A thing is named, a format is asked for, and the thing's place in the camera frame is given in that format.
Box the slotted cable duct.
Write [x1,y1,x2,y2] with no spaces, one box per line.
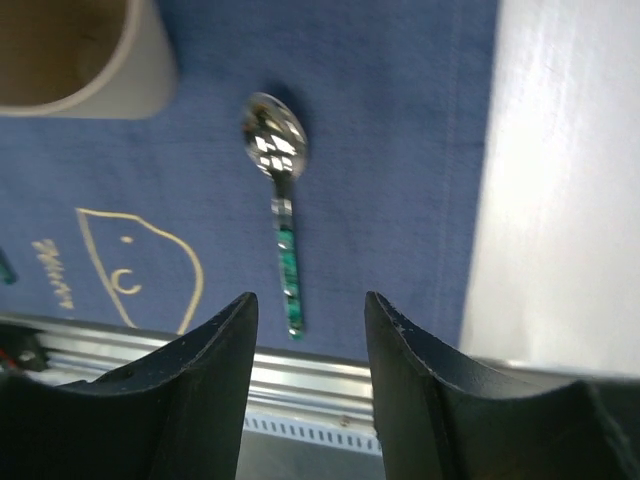
[243,412,382,456]

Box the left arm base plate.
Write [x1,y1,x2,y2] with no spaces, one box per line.
[0,324,48,372]

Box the beige cup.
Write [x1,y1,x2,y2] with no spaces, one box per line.
[1,1,179,120]

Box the blue cloth placemat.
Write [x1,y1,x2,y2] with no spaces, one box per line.
[1,1,497,359]

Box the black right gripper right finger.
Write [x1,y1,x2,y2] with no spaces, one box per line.
[364,292,639,479]

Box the green handled spoon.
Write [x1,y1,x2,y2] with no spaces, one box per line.
[242,92,308,340]

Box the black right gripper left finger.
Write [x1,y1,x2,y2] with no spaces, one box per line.
[1,293,258,479]

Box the aluminium front rail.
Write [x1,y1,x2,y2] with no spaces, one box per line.
[0,312,640,426]

